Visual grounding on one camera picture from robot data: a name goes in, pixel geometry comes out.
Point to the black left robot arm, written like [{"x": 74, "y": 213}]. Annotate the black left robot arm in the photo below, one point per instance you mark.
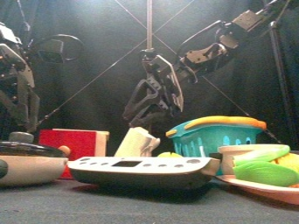
[{"x": 6, "y": 34}]

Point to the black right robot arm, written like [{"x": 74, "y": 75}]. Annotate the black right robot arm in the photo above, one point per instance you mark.
[{"x": 201, "y": 57}]

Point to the white toy carton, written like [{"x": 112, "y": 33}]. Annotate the white toy carton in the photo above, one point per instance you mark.
[{"x": 133, "y": 144}]

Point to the small yellow-green toy fruit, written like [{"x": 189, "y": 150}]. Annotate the small yellow-green toy fruit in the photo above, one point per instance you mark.
[{"x": 169, "y": 155}]

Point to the toy pan with black lid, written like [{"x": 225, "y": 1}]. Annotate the toy pan with black lid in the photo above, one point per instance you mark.
[{"x": 30, "y": 166}]

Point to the yellow toy corn with husk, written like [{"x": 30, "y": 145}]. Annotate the yellow toy corn with husk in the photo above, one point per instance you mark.
[{"x": 287, "y": 162}]

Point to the pink plastic plate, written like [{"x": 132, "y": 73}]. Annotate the pink plastic plate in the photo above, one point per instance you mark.
[{"x": 264, "y": 192}]

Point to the grey vertical frame pole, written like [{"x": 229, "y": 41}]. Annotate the grey vertical frame pole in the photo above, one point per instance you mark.
[{"x": 149, "y": 23}]

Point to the black metal frame post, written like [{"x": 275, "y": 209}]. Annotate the black metal frame post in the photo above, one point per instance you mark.
[{"x": 280, "y": 75}]

